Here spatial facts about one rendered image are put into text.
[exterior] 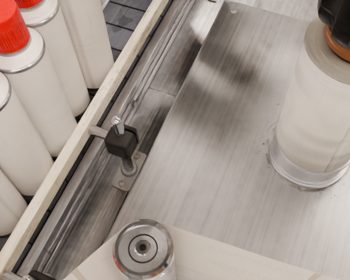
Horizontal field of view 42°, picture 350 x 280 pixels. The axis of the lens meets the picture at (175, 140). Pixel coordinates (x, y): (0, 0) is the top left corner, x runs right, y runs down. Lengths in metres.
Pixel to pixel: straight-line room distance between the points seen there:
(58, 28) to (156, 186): 0.19
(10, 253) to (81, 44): 0.23
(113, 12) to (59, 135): 0.23
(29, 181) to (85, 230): 0.10
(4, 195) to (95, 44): 0.19
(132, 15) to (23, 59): 0.28
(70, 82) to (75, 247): 0.19
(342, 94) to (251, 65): 0.24
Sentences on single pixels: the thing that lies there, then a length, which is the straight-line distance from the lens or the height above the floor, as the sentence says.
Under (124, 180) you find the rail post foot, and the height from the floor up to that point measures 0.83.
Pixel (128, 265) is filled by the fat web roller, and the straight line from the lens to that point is 0.29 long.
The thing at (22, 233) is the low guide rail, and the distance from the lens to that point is 0.48.
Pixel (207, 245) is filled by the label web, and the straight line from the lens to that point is 0.31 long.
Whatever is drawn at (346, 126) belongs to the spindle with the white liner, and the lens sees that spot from 0.42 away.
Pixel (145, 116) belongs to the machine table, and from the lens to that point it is 0.61.
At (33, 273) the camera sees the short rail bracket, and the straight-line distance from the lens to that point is 0.46.
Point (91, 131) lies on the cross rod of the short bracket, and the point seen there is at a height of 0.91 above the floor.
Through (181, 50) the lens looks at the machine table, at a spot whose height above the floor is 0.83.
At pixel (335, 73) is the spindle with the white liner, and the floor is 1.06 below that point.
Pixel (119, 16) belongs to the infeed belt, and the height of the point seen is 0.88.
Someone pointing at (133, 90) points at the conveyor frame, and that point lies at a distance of 0.59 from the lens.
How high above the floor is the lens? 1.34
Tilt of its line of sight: 60 degrees down
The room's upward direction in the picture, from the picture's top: 3 degrees counter-clockwise
